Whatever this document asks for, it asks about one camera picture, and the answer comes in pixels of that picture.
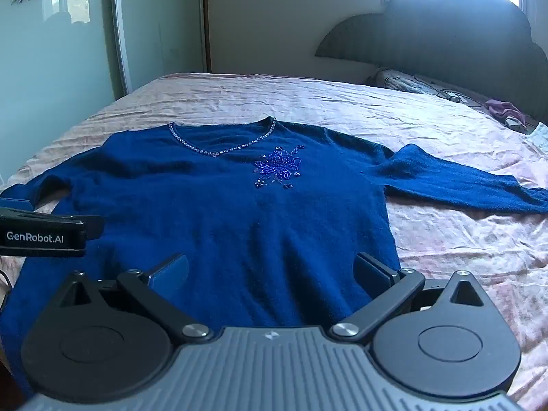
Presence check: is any small white object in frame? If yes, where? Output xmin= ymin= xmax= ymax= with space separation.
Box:
xmin=503 ymin=113 xmax=531 ymax=133

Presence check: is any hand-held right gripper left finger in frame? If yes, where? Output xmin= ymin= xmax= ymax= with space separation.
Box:
xmin=58 ymin=253 xmax=212 ymax=343

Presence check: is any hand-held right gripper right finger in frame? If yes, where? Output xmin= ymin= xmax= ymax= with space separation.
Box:
xmin=331 ymin=252 xmax=493 ymax=343

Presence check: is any pink bed sheet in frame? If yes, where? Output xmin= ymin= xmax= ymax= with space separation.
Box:
xmin=0 ymin=72 xmax=548 ymax=411

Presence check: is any blue beaded sweater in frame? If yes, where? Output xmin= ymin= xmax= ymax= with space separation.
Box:
xmin=0 ymin=115 xmax=548 ymax=399

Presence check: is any purple cloth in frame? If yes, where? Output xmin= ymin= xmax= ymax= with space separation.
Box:
xmin=484 ymin=99 xmax=525 ymax=123

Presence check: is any black cable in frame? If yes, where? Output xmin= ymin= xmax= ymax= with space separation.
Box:
xmin=0 ymin=269 xmax=14 ymax=311

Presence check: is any thin black cord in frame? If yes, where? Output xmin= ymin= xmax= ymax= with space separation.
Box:
xmin=424 ymin=88 xmax=482 ymax=108

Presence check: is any white printed cloth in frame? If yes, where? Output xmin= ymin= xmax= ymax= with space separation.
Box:
xmin=528 ymin=122 xmax=548 ymax=155

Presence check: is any mirrored wardrobe sliding door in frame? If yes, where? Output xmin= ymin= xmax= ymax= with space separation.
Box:
xmin=0 ymin=0 xmax=210 ymax=180

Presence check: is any patterned pillow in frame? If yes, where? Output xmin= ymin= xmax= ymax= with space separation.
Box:
xmin=372 ymin=66 xmax=540 ymax=125

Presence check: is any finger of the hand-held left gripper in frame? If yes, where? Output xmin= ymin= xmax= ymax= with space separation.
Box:
xmin=0 ymin=198 xmax=37 ymax=212

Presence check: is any dark scalloped headboard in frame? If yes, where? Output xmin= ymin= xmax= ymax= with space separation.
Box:
xmin=314 ymin=0 xmax=548 ymax=123

